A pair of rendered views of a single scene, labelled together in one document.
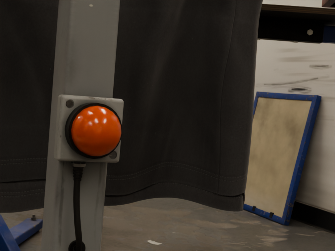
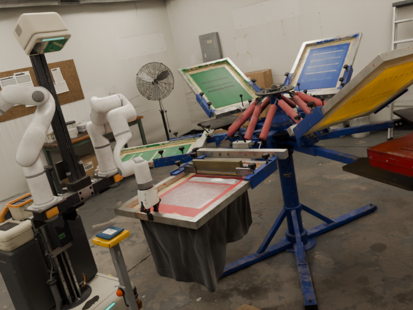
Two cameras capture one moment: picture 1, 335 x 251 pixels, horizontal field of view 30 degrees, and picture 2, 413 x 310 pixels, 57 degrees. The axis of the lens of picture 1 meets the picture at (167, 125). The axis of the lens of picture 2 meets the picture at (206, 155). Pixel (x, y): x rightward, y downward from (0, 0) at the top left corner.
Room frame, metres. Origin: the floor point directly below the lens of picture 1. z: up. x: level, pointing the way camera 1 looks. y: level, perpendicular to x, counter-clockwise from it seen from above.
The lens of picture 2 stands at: (0.28, -1.70, 1.73)
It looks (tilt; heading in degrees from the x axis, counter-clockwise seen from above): 16 degrees down; 65
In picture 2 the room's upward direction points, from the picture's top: 12 degrees counter-clockwise
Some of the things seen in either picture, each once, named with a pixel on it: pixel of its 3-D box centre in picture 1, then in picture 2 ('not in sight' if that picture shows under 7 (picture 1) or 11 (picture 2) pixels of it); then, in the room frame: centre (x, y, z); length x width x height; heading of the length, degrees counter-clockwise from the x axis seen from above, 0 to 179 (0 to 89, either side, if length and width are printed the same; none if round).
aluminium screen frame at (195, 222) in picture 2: not in sight; (198, 186); (1.07, 0.20, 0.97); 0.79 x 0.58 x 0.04; 25
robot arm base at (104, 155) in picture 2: not in sight; (104, 158); (0.65, 0.55, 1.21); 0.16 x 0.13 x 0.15; 119
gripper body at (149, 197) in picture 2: not in sight; (148, 195); (0.73, 0.04, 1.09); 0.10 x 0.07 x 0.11; 25
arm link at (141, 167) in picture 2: not in sight; (140, 169); (0.73, 0.08, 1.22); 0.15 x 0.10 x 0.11; 98
